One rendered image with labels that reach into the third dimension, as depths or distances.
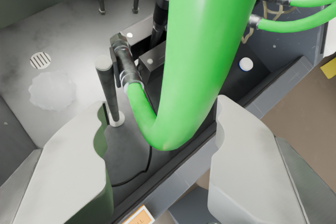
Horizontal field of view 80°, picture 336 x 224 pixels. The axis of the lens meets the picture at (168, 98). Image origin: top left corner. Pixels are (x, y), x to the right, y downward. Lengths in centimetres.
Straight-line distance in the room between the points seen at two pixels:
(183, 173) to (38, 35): 48
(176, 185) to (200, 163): 6
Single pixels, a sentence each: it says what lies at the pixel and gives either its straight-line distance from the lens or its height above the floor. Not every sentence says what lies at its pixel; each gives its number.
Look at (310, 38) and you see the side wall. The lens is 59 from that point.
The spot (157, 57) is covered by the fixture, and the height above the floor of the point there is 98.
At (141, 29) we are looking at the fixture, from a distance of 42.
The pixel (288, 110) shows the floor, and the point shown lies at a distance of 185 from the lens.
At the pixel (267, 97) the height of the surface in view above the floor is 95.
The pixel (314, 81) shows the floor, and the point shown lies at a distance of 213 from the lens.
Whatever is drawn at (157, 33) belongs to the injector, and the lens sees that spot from 38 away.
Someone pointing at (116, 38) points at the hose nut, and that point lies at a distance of 24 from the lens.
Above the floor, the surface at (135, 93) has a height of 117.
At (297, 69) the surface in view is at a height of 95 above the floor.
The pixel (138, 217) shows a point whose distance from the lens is 38.
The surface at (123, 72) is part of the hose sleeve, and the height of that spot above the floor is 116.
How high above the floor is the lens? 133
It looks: 71 degrees down
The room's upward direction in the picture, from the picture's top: 39 degrees clockwise
